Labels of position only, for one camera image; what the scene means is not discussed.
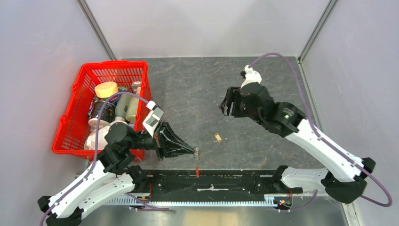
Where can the pale green bottle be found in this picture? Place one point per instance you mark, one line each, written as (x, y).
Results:
(122, 106)

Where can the jar with yellow lid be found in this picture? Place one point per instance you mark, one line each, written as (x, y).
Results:
(100, 109)

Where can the right aluminium corner post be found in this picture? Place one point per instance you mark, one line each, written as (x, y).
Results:
(317, 29)

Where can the aluminium toothed cable duct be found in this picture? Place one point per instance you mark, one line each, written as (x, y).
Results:
(124, 200)

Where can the left aluminium corner post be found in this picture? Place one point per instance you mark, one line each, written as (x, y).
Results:
(86, 10)

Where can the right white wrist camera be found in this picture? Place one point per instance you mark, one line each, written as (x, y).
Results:
(249, 75)

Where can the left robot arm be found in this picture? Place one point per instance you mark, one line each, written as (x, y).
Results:
(110, 173)

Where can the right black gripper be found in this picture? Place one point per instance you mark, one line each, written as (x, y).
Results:
(233, 94)

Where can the aluminium corner post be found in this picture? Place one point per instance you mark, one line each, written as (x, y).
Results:
(317, 29)
(86, 10)

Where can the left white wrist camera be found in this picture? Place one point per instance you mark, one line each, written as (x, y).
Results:
(153, 118)

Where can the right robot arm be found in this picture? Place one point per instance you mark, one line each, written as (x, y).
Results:
(341, 177)

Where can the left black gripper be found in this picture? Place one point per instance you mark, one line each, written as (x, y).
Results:
(169, 143)

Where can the cream bottle with pink cap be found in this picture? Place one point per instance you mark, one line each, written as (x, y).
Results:
(133, 104)

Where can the brass key with yellow tag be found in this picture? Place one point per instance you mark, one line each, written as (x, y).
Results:
(218, 137)

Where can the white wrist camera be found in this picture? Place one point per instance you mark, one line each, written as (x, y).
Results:
(153, 118)
(249, 75)

